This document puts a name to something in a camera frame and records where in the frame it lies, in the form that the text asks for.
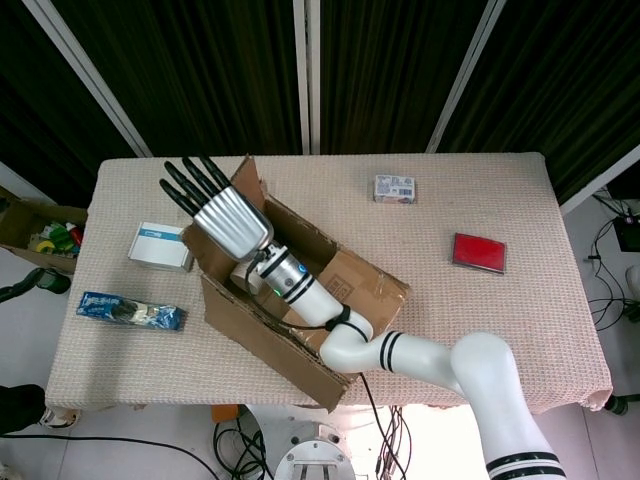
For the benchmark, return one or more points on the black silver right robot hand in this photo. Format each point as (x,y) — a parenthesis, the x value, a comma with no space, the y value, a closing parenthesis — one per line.
(230,220)

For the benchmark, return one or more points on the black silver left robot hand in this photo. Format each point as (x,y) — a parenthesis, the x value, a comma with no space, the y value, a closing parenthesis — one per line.
(17,292)

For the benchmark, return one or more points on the large cardboard box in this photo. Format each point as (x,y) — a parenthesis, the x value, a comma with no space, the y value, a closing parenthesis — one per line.
(270,350)

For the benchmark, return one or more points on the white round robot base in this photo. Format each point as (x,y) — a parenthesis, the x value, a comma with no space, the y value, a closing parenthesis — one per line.
(312,457)

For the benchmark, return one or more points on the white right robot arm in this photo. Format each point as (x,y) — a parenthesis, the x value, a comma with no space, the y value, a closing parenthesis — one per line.
(490,370)

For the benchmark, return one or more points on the cardboard bin with items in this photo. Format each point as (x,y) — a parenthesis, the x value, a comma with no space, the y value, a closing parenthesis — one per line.
(20,215)

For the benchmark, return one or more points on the dark green mesh cup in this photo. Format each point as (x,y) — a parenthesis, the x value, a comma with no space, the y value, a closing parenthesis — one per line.
(54,282)

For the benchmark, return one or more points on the green plastic item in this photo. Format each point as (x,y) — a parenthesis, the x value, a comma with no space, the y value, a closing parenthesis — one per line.
(60,235)

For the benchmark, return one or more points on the flat white blue box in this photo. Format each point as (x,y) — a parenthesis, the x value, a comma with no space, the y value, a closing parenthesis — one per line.
(155,247)

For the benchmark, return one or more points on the red white bottle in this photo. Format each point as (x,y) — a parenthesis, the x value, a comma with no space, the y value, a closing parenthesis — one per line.
(76,235)

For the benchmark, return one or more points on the blue cookie package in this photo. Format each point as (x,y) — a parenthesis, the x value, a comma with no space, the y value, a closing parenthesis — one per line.
(130,311)

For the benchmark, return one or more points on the dark green curtain panel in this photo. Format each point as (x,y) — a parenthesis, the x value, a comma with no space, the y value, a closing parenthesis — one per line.
(390,75)
(565,75)
(200,75)
(30,100)

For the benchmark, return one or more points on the small blue white pack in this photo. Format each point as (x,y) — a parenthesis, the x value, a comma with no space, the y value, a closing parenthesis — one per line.
(395,189)

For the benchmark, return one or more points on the orange block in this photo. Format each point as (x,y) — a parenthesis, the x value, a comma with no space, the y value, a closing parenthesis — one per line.
(225,415)

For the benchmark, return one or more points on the red stamp pad case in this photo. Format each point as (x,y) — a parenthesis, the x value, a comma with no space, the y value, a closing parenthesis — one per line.
(479,251)

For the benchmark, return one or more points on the black electronic device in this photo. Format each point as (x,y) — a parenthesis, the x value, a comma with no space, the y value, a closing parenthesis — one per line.
(629,234)

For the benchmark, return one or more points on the white rounded floor object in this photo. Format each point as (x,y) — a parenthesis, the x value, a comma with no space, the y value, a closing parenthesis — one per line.
(634,279)

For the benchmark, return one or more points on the white partition frame post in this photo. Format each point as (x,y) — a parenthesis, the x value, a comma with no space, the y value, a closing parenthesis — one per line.
(90,75)
(600,180)
(306,75)
(465,75)
(20,180)

